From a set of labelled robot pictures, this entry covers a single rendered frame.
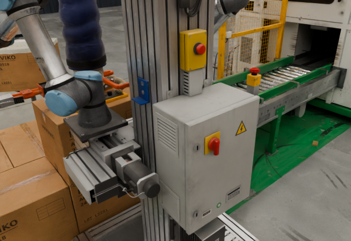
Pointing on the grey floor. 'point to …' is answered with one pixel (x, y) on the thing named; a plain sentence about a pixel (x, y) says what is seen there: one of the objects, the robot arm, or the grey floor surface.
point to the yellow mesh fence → (254, 27)
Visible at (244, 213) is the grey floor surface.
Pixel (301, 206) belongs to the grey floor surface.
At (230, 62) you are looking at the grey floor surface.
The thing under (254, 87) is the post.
